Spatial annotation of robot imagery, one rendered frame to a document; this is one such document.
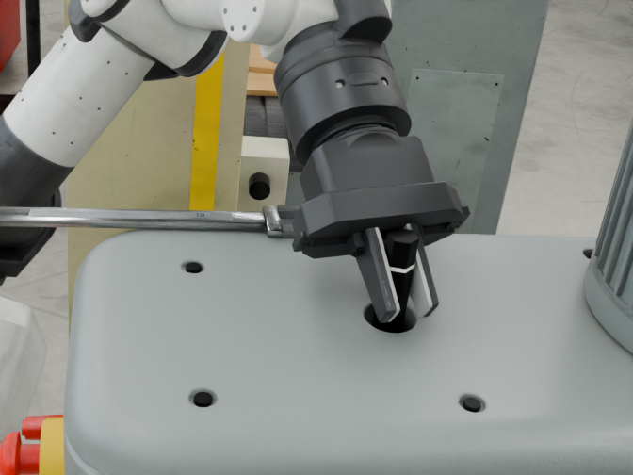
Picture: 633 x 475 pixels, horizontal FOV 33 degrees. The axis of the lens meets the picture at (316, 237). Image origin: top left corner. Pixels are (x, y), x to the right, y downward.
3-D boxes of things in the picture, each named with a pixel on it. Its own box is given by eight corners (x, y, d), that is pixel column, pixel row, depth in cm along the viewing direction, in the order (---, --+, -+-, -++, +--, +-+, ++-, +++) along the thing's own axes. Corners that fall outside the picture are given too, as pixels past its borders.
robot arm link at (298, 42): (239, 122, 79) (206, 1, 83) (357, 132, 85) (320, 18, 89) (315, 25, 70) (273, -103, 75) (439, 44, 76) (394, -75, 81)
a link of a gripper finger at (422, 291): (432, 303, 71) (405, 221, 73) (415, 321, 73) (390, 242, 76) (453, 299, 71) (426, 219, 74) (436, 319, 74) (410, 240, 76)
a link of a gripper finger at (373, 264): (387, 326, 72) (363, 246, 75) (403, 306, 70) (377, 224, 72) (365, 329, 72) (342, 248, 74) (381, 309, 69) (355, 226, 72)
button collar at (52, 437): (40, 519, 76) (38, 457, 73) (46, 460, 81) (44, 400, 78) (69, 518, 76) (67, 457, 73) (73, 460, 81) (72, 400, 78)
